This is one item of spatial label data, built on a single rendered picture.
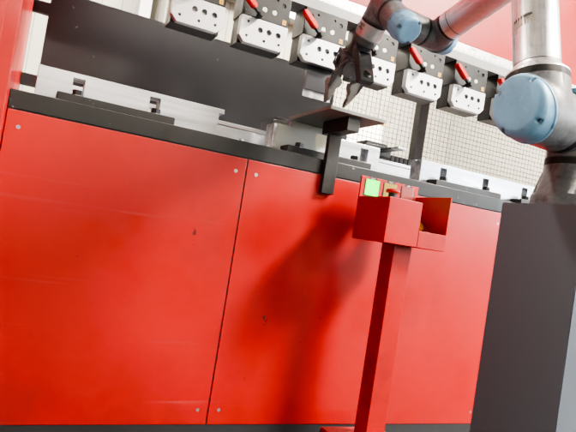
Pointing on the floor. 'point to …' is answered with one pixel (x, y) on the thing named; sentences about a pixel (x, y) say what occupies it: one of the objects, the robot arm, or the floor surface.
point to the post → (418, 131)
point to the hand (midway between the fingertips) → (336, 102)
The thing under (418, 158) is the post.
